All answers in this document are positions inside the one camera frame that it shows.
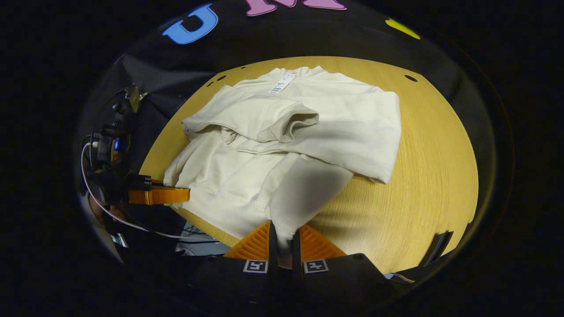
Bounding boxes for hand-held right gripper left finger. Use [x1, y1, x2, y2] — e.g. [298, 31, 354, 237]
[185, 220, 279, 317]

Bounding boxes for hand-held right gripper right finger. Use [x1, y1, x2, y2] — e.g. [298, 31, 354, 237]
[291, 222, 397, 317]

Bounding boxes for cream white sweatshirt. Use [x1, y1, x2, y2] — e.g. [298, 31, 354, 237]
[163, 66, 402, 258]

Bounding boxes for black table clamp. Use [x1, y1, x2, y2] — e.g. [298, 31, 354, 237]
[419, 230, 454, 267]

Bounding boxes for white paper hang tag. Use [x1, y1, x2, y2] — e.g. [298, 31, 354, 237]
[268, 74, 299, 95]

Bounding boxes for black backdrop cloth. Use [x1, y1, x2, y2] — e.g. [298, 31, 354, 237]
[75, 0, 494, 177]

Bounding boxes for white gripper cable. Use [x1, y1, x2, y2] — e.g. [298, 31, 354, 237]
[81, 142, 221, 242]

